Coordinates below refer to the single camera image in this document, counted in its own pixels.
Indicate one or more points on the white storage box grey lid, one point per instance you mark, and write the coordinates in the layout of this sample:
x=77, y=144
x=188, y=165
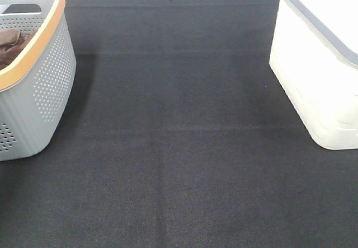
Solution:
x=314, y=57

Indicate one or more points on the brown cloth in basket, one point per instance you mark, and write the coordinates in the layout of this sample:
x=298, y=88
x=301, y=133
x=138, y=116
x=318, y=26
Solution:
x=12, y=43

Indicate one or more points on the grey perforated laundry basket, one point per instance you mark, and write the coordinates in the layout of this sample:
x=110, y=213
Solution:
x=35, y=87

